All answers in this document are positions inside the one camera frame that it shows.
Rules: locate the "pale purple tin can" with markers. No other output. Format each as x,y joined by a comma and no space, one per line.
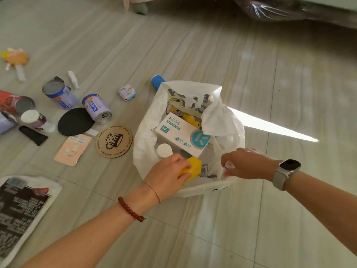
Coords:
6,122

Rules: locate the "yellow small box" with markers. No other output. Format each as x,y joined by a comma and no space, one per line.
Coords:
195,166

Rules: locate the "white teal tissue box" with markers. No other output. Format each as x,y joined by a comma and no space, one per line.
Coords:
178,131

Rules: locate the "clear plastic wrapped furniture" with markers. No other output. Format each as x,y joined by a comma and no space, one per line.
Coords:
292,11

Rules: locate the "yellow toy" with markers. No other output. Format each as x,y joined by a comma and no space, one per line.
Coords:
192,121

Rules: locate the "person's left thumb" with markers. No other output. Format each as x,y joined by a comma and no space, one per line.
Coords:
185,177

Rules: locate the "red tin can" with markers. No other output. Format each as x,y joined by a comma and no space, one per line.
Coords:
12,101

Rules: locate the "purple drink can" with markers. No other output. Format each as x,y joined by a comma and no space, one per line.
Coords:
96,107

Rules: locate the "person's right hand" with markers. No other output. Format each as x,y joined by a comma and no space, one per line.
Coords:
248,163

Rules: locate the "person's left forearm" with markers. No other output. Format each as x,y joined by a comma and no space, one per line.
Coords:
92,237

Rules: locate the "blue white tin can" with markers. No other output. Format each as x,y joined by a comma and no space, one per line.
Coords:
60,94

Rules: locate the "person's right forearm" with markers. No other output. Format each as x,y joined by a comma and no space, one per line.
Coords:
326,200

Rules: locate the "pink sachet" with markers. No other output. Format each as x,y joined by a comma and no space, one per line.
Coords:
73,150

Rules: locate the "blue capped bottle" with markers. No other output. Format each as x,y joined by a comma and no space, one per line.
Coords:
157,80

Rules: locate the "black round pad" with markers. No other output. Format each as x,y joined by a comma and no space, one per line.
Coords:
75,122

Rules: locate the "small jar white lid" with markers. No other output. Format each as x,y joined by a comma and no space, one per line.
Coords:
33,118

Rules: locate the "smartwatch white band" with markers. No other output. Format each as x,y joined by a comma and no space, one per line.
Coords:
287,170

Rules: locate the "person's right fingers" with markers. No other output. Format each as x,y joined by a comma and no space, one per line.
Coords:
227,164

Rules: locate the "black pouch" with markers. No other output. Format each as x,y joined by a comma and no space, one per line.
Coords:
33,135

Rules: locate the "round wooden coaster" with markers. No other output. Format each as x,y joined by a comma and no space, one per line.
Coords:
113,141

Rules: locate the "white round bottle lid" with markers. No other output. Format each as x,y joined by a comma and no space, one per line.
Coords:
164,150

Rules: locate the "white plastic bag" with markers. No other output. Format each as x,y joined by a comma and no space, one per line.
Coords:
145,147

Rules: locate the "small colourful packet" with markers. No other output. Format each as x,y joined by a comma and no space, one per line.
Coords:
127,92

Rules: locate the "orange hand fan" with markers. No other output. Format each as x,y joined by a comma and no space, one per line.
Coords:
16,58

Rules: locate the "small white spray bottle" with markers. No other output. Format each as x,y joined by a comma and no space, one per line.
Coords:
73,79

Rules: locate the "pale green furniture foot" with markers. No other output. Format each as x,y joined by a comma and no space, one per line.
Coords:
139,8

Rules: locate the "black printed plastic bag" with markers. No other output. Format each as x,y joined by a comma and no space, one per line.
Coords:
22,209

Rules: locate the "person's left hand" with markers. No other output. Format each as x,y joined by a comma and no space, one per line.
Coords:
163,177

